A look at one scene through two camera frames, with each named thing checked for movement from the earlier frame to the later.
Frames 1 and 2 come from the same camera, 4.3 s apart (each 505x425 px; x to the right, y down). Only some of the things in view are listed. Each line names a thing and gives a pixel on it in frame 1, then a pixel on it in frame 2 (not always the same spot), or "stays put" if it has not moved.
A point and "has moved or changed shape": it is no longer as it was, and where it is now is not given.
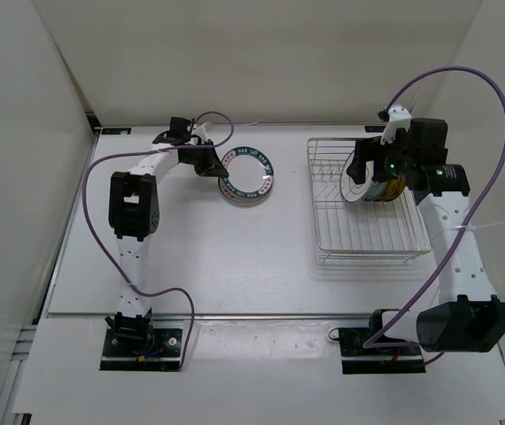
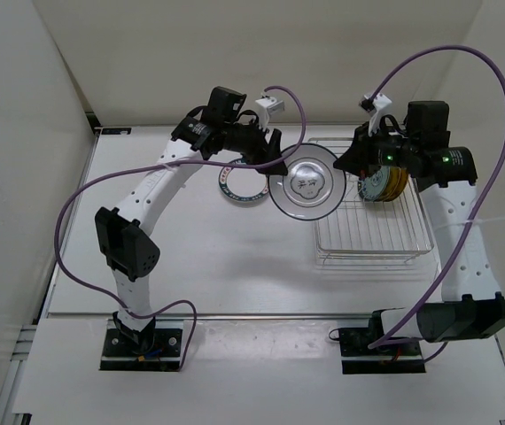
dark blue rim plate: (250, 172) stays put
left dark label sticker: (117, 131) stays put
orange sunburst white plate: (242, 200) has moved or changed shape
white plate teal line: (350, 189) -> (313, 187)
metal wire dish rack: (391, 231) stays put
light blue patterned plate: (375, 190) stays put
